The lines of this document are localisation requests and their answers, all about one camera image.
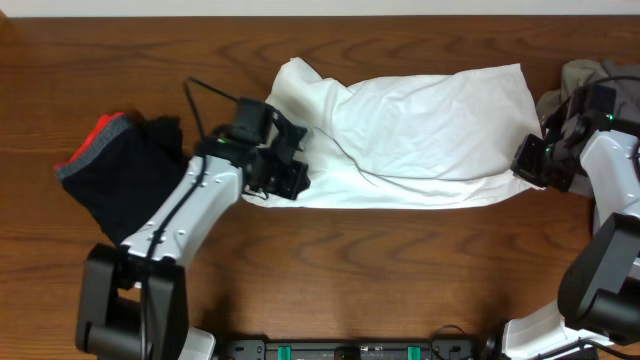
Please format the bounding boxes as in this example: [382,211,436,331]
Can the folded black garment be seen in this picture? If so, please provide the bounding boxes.
[60,112,188,246]

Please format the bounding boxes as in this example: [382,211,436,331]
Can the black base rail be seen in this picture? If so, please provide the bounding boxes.
[214,332,502,360]

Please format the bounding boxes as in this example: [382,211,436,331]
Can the folded grey garment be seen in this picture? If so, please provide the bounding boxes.
[54,114,132,181]

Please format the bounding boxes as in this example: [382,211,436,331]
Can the folded red garment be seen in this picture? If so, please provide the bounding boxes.
[54,112,125,170]

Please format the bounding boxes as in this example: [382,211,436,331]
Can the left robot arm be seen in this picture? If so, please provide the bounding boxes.
[59,103,310,359]

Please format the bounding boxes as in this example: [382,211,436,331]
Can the white t-shirt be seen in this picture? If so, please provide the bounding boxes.
[264,58,540,210]

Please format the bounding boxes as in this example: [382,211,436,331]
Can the dark grey garment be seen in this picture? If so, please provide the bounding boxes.
[602,60,639,123]

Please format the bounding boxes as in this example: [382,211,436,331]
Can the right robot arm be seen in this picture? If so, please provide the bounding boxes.
[485,111,639,359]

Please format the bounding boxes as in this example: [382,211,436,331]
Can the olive grey garment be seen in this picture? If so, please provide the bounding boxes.
[536,59,608,123]

